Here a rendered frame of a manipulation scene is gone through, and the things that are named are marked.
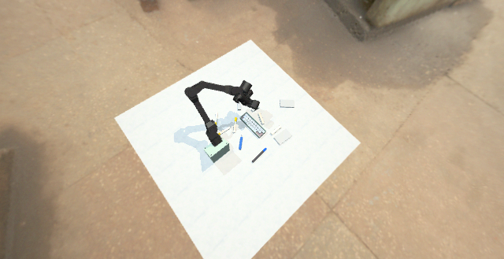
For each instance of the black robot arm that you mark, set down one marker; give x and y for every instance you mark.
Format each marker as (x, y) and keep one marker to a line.
(239, 94)

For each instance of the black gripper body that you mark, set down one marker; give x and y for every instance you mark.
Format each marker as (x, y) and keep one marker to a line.
(254, 103)

